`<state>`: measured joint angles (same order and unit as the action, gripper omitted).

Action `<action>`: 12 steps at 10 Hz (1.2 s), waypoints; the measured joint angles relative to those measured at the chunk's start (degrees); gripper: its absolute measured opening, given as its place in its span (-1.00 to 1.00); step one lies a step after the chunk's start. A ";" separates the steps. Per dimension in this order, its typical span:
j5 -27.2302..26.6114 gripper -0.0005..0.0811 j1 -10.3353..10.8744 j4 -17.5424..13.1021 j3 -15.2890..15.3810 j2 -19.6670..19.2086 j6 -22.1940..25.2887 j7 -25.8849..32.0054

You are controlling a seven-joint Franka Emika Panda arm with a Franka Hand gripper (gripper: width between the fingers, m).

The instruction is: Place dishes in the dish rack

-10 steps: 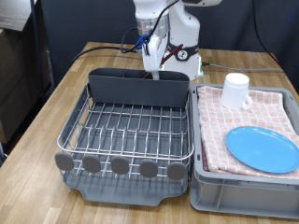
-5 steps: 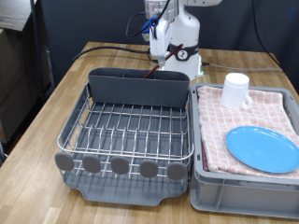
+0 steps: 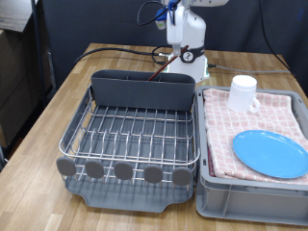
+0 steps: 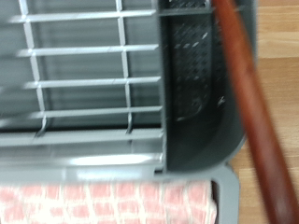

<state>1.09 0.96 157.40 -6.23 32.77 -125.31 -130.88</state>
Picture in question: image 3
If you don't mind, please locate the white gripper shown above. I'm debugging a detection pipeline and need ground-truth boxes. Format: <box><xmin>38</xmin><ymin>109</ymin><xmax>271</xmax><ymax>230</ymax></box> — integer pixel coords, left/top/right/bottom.
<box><xmin>166</xmin><ymin>5</ymin><xmax>187</xmax><ymax>58</ymax></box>

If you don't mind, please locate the red-handled utensil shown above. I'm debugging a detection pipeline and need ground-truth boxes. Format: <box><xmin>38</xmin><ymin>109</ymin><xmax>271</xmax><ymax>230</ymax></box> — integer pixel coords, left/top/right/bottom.
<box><xmin>147</xmin><ymin>44</ymin><xmax>190</xmax><ymax>82</ymax></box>

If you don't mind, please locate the blue plastic plate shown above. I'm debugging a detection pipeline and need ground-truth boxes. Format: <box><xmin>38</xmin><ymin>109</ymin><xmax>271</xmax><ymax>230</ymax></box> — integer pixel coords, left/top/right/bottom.
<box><xmin>232</xmin><ymin>129</ymin><xmax>308</xmax><ymax>180</ymax></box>

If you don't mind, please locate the dark grey cutlery holder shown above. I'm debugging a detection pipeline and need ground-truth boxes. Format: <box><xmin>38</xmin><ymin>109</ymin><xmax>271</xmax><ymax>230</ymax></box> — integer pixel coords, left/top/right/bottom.
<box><xmin>90</xmin><ymin>69</ymin><xmax>196</xmax><ymax>113</ymax></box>

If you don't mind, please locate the white plastic mug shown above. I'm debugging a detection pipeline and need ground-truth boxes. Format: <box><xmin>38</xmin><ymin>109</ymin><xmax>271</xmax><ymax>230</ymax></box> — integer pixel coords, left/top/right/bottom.
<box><xmin>226</xmin><ymin>74</ymin><xmax>261</xmax><ymax>114</ymax></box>

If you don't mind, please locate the black backdrop curtain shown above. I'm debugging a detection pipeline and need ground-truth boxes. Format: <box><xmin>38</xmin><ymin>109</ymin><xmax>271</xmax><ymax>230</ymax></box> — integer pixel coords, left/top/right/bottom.
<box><xmin>40</xmin><ymin>0</ymin><xmax>308</xmax><ymax>94</ymax></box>

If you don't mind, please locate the pink checkered cloth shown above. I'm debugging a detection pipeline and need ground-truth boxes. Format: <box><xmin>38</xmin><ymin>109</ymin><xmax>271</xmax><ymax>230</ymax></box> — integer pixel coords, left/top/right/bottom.
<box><xmin>202</xmin><ymin>88</ymin><xmax>308</xmax><ymax>186</ymax></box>

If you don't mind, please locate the black vertical pole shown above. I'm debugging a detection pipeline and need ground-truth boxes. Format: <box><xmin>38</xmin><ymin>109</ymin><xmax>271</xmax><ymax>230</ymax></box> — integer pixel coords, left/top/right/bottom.
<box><xmin>30</xmin><ymin>0</ymin><xmax>49</xmax><ymax>109</ymax></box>

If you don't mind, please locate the wooden shelf board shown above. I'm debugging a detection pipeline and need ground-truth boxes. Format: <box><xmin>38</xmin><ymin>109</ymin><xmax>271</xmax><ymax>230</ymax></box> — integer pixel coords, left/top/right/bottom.
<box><xmin>0</xmin><ymin>0</ymin><xmax>39</xmax><ymax>33</ymax></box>

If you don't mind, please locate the grey plastic crate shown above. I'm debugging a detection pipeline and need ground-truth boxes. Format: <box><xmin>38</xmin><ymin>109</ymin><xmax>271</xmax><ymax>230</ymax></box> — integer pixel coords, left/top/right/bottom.
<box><xmin>195</xmin><ymin>85</ymin><xmax>308</xmax><ymax>226</ymax></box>

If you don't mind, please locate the thin black looped cable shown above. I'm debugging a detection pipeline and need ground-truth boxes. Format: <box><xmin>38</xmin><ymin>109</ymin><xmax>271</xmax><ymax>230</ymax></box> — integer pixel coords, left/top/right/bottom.
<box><xmin>151</xmin><ymin>44</ymin><xmax>176</xmax><ymax>66</ymax></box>

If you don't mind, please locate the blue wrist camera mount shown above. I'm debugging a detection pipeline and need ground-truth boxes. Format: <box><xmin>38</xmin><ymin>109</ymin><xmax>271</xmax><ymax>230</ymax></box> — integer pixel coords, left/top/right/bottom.
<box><xmin>155</xmin><ymin>8</ymin><xmax>168</xmax><ymax>31</ymax></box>

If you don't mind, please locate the blue cable clip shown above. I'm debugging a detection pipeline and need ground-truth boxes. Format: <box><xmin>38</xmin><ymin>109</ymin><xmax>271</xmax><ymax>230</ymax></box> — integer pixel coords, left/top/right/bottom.
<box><xmin>167</xmin><ymin>0</ymin><xmax>178</xmax><ymax>25</ymax></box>

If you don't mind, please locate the black camera cable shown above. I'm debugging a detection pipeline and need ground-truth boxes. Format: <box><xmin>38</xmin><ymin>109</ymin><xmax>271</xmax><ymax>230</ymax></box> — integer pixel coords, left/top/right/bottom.
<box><xmin>137</xmin><ymin>0</ymin><xmax>167</xmax><ymax>27</ymax></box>

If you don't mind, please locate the thick black power cable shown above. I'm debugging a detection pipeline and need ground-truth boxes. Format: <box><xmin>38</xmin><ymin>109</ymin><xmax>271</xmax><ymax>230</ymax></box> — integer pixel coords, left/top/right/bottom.
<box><xmin>74</xmin><ymin>47</ymin><xmax>155</xmax><ymax>65</ymax></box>

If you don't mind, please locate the grey cable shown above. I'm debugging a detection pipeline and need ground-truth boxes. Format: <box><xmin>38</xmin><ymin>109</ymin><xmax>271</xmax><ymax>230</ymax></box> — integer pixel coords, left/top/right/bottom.
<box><xmin>207</xmin><ymin>64</ymin><xmax>294</xmax><ymax>76</ymax></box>

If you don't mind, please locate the black hanging cable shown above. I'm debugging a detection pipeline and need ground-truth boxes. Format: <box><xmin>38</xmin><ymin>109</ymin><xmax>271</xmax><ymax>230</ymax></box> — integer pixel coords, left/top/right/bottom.
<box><xmin>259</xmin><ymin>0</ymin><xmax>292</xmax><ymax>66</ymax></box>

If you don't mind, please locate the metal wire dish rack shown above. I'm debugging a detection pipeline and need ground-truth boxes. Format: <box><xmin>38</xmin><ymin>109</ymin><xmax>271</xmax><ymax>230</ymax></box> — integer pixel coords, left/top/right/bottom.
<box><xmin>56</xmin><ymin>85</ymin><xmax>201</xmax><ymax>188</ymax></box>

